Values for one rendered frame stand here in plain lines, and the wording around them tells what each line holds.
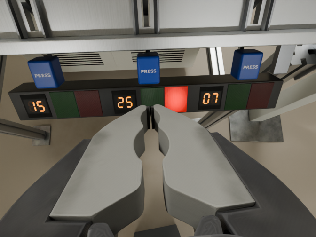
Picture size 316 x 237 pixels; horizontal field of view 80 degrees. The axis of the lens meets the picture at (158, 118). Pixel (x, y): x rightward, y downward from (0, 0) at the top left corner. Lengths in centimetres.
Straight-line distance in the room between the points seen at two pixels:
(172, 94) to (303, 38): 14
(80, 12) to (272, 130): 97
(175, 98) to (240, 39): 10
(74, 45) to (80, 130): 78
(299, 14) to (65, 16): 23
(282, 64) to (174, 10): 17
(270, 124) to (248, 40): 86
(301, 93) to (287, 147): 41
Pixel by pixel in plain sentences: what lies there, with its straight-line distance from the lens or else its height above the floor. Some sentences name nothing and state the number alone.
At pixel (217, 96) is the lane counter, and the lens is 26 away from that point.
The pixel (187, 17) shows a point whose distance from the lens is 22.
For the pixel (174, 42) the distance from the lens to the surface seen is 19.
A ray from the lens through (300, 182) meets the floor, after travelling 112.
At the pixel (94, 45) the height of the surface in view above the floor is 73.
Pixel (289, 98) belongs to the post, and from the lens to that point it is 78.
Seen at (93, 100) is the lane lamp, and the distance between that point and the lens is 25.
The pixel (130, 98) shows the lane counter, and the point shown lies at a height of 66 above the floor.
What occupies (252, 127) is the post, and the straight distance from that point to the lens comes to 101.
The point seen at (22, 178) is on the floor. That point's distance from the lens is 106.
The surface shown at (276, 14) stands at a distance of 25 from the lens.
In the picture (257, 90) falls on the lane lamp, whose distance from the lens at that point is 28.
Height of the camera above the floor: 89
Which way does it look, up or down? 77 degrees down
